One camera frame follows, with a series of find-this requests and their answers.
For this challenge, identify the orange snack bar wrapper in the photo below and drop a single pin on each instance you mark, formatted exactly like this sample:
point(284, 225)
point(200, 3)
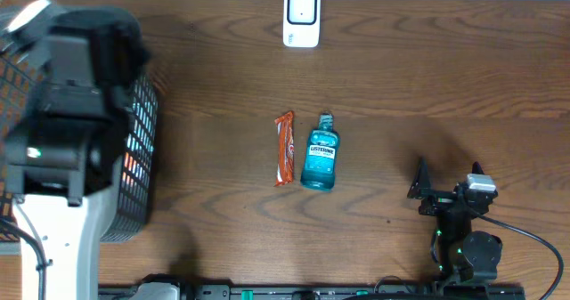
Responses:
point(285, 167)

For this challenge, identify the white barcode scanner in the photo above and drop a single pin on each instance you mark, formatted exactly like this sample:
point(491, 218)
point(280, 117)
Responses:
point(301, 23)

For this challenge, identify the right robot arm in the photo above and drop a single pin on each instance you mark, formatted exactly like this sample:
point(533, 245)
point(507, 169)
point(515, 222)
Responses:
point(463, 255)

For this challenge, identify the teal Listerine mouthwash bottle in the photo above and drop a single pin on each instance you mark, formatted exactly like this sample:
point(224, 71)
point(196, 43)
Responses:
point(321, 155)

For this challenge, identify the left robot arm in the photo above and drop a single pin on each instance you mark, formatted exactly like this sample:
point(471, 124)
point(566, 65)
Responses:
point(78, 159)

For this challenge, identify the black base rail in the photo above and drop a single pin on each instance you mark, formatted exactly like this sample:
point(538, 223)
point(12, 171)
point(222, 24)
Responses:
point(170, 287)

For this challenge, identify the grey plastic mesh basket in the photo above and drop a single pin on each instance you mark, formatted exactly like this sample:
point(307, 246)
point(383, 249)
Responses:
point(133, 193)

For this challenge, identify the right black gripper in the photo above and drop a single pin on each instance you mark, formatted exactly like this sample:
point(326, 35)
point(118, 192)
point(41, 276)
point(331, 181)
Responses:
point(441, 200)

